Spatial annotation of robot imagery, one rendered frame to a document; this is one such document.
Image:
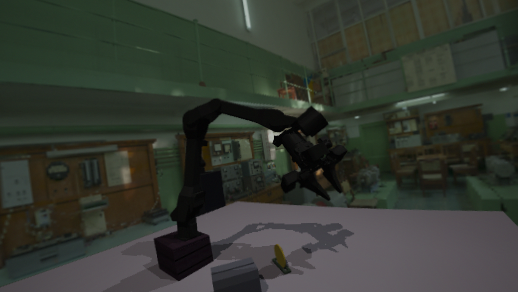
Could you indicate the thin gold coin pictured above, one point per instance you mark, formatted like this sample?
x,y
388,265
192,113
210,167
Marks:
x,y
279,256

